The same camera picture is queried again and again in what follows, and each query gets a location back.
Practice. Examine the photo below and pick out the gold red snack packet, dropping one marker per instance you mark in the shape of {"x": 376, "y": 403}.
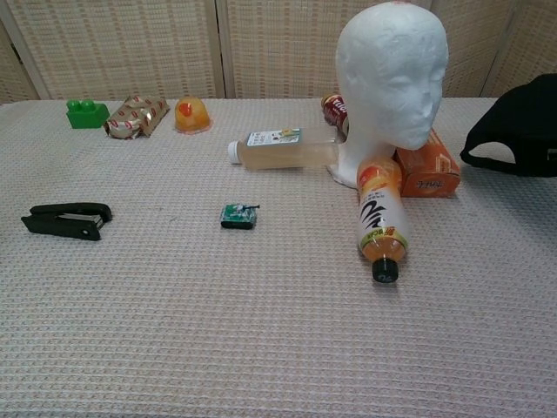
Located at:
{"x": 135, "y": 117}

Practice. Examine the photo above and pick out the red drink can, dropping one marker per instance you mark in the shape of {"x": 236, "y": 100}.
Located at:
{"x": 335, "y": 111}

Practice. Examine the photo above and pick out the white foam mannequin head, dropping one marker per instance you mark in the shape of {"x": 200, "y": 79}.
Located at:
{"x": 391, "y": 65}

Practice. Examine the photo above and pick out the orange cardboard box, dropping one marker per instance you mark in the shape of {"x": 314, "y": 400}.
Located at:
{"x": 428, "y": 170}

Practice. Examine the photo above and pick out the green toy building block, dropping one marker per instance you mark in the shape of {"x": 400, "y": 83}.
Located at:
{"x": 86, "y": 114}

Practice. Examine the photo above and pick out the beige folding screen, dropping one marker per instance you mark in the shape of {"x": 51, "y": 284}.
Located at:
{"x": 130, "y": 43}

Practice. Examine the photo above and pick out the small green toy tank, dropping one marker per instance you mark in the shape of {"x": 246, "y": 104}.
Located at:
{"x": 238, "y": 215}

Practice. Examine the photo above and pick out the clear tea bottle white cap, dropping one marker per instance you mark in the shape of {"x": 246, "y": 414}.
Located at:
{"x": 283, "y": 152}

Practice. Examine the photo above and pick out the beige woven tablecloth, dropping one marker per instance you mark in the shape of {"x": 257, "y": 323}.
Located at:
{"x": 217, "y": 305}

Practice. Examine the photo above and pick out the black stapler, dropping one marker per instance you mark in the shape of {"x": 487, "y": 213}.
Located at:
{"x": 65, "y": 220}

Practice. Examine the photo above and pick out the orange fruit jelly cup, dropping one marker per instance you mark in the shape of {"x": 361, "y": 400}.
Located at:
{"x": 191, "y": 115}

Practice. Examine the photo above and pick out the orange juice bottle black cap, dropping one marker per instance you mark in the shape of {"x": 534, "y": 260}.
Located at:
{"x": 380, "y": 209}

